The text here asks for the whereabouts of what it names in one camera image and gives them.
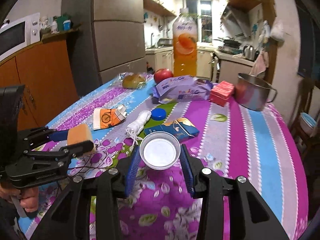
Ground blue cigarette pack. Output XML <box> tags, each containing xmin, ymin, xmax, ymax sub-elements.
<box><xmin>144</xmin><ymin>117</ymin><xmax>200</xmax><ymax>143</ymax></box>

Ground grey refrigerator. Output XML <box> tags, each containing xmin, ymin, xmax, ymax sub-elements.
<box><xmin>61</xmin><ymin>0</ymin><xmax>147</xmax><ymax>97</ymax></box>

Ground kitchen window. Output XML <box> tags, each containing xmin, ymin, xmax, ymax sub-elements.
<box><xmin>184</xmin><ymin>0</ymin><xmax>213</xmax><ymax>43</ymax></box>

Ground orange print small carton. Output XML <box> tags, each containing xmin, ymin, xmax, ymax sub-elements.
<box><xmin>93</xmin><ymin>104</ymin><xmax>127</xmax><ymax>130</ymax></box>

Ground metal kettle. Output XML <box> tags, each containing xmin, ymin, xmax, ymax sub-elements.
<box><xmin>243</xmin><ymin>44</ymin><xmax>259</xmax><ymax>60</ymax></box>

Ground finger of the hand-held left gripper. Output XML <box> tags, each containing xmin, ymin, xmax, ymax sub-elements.
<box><xmin>24</xmin><ymin>141</ymin><xmax>95</xmax><ymax>163</ymax></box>
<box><xmin>16</xmin><ymin>126</ymin><xmax>69</xmax><ymax>151</ymax></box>

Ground red apple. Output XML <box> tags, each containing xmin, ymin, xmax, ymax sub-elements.
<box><xmin>154</xmin><ymin>68</ymin><xmax>174</xmax><ymax>83</ymax></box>

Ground person's left hand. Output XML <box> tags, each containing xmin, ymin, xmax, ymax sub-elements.
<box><xmin>0</xmin><ymin>181</ymin><xmax>40</xmax><ymax>213</ymax></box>

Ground purple snack bag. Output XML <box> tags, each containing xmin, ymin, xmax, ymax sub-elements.
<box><xmin>152</xmin><ymin>75</ymin><xmax>213</xmax><ymax>104</ymax></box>

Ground hanging white plastic bag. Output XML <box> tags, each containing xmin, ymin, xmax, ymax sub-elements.
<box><xmin>270</xmin><ymin>20</ymin><xmax>285</xmax><ymax>42</ymax></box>

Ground metal pot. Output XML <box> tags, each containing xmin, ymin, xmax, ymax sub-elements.
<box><xmin>235</xmin><ymin>73</ymin><xmax>278</xmax><ymax>112</ymax></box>

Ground bread in clear bag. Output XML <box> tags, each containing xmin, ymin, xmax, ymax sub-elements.
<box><xmin>119</xmin><ymin>72</ymin><xmax>148</xmax><ymax>89</ymax></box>

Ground small red box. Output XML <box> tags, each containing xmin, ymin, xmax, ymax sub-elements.
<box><xmin>209</xmin><ymin>80</ymin><xmax>235</xmax><ymax>107</ymax></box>

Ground hanging pink towel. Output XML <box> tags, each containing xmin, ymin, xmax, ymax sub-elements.
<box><xmin>249</xmin><ymin>51</ymin><xmax>269</xmax><ymax>78</ymax></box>

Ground blue bottle cap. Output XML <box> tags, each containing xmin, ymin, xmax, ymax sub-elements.
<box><xmin>151</xmin><ymin>108</ymin><xmax>167</xmax><ymax>120</ymax></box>

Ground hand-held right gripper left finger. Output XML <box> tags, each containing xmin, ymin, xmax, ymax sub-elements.
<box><xmin>30</xmin><ymin>145</ymin><xmax>141</xmax><ymax>240</ymax></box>

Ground range hood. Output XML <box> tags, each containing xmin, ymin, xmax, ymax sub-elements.
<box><xmin>221</xmin><ymin>4</ymin><xmax>252</xmax><ymax>39</ymax></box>

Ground black wok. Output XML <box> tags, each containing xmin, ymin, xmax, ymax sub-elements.
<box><xmin>217</xmin><ymin>37</ymin><xmax>242</xmax><ymax>48</ymax></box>

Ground teal plastic container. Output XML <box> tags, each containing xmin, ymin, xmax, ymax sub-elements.
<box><xmin>56</xmin><ymin>15</ymin><xmax>73</xmax><ymax>32</ymax></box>

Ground tan sponge block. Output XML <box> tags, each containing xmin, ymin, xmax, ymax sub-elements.
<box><xmin>67</xmin><ymin>124</ymin><xmax>97</xmax><ymax>153</ymax></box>

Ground orange wooden cabinet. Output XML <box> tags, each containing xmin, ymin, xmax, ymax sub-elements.
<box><xmin>0</xmin><ymin>27</ymin><xmax>81</xmax><ymax>130</ymax></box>

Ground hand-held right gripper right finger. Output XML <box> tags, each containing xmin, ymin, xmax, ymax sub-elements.
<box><xmin>180</xmin><ymin>144</ymin><xmax>291</xmax><ymax>240</ymax></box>

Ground orange juice bottle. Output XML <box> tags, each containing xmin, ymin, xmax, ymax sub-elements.
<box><xmin>172</xmin><ymin>7</ymin><xmax>198</xmax><ymax>77</ymax></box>

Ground white rolled cloth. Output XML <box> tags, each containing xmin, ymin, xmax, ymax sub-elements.
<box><xmin>125</xmin><ymin>110</ymin><xmax>152</xmax><ymax>146</ymax></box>

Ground light blue bowl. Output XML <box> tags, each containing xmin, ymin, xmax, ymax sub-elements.
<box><xmin>299</xmin><ymin>112</ymin><xmax>317</xmax><ymax>137</ymax></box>

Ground white microwave oven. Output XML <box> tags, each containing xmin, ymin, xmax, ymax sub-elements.
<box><xmin>0</xmin><ymin>12</ymin><xmax>41</xmax><ymax>62</ymax></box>

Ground kitchen counter cabinets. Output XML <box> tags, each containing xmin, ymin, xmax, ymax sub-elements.
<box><xmin>145</xmin><ymin>47</ymin><xmax>253</xmax><ymax>80</ymax></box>

